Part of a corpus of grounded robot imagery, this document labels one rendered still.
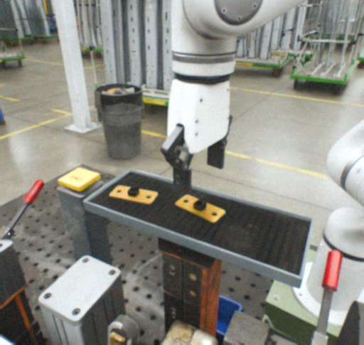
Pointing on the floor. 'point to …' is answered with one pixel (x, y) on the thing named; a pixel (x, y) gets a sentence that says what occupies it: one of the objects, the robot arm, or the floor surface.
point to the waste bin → (121, 118)
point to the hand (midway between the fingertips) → (200, 172)
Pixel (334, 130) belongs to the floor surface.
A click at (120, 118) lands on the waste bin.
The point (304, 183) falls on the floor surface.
